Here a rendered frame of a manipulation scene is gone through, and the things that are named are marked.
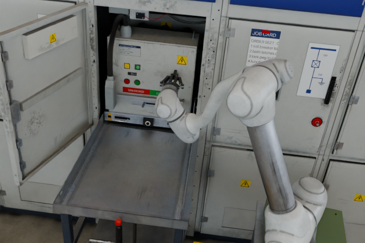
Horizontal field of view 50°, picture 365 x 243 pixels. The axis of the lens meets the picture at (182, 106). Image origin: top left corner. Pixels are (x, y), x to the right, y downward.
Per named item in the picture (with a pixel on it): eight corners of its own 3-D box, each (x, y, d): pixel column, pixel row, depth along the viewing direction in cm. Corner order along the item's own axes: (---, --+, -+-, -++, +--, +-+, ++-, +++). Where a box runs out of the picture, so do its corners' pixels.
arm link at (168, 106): (153, 93, 191) (168, 113, 196) (148, 109, 177) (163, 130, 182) (171, 83, 187) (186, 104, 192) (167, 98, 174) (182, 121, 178)
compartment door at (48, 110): (8, 182, 187) (-20, 34, 150) (85, 121, 238) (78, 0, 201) (20, 186, 185) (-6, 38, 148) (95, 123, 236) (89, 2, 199)
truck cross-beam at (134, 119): (193, 130, 233) (193, 122, 230) (104, 120, 236) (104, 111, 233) (193, 126, 237) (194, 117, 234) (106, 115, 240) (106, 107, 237)
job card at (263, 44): (274, 69, 203) (281, 31, 193) (245, 66, 204) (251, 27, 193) (273, 69, 204) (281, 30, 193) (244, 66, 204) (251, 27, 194)
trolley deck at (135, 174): (187, 230, 175) (188, 221, 172) (54, 212, 179) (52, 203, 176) (198, 144, 234) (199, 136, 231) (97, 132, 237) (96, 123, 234)
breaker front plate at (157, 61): (188, 123, 231) (196, 48, 207) (108, 114, 234) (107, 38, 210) (189, 122, 232) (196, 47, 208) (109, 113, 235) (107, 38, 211)
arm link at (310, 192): (322, 215, 178) (337, 180, 166) (310, 242, 165) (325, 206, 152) (289, 198, 184) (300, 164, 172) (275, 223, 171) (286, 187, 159)
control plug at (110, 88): (113, 110, 220) (113, 82, 211) (105, 109, 220) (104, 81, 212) (117, 103, 227) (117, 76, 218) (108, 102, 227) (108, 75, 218)
